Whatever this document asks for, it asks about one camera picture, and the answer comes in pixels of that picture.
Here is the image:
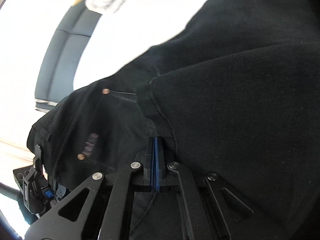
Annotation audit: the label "black denim pants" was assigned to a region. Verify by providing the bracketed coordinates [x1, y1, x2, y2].
[27, 0, 319, 239]

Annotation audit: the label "dark grey upholstered headboard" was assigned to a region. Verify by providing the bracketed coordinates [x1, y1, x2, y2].
[35, 0, 101, 112]

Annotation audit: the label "white mattress bed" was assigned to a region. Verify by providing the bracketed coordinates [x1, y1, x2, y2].
[1, 0, 207, 148]

